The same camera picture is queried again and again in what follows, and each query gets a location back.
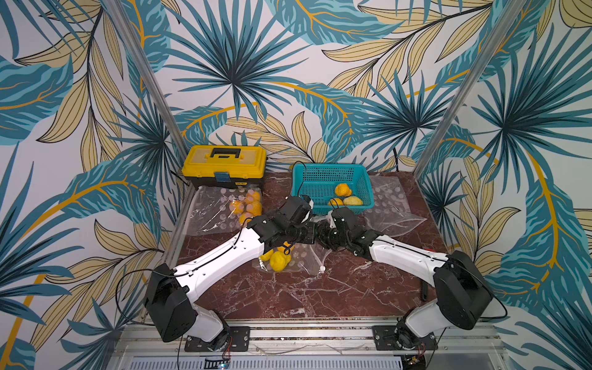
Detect teal plastic basket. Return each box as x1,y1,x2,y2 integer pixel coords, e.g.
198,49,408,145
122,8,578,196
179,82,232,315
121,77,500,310
291,163,375,216

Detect yellow fruits in middle bag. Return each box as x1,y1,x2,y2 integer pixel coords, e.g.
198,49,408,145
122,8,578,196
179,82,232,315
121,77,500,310
259,242,293,272

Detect dotted zip-top bag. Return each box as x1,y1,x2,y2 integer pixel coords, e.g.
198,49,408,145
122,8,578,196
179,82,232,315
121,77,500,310
183,186,262,236
251,244,331,276

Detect red black pipe wrench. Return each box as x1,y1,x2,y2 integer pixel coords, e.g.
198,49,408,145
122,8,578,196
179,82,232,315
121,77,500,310
420,280,430,302

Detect right aluminium frame post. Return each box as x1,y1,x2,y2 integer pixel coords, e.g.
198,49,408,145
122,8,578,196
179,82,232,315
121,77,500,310
413,0,526,179

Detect yellow black toolbox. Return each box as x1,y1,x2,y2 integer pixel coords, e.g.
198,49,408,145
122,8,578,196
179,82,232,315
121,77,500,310
181,145,267,189

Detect clear zip-top bag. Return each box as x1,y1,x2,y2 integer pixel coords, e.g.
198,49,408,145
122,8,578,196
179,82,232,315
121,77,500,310
363,176,426,238

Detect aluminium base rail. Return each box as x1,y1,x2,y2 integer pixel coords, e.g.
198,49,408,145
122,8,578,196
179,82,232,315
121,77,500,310
107,317,513,369

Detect left aluminium frame post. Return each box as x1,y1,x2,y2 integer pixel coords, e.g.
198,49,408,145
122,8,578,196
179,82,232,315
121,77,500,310
104,0,188,157

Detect yellow fruit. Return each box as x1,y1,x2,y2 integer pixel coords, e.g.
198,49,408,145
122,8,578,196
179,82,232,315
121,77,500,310
328,198,344,208

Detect orange fruits in left bag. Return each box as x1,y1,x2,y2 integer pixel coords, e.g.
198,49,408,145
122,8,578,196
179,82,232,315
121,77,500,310
229,189,263,226

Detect aluminium frame post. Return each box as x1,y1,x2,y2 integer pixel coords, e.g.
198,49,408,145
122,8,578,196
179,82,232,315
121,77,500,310
104,0,188,157
413,0,526,179

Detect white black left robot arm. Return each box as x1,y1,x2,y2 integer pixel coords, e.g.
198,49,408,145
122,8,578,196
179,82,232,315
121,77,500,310
143,196,314,349

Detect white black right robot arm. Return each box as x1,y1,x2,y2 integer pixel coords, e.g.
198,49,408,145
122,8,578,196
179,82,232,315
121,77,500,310
314,208,494,351

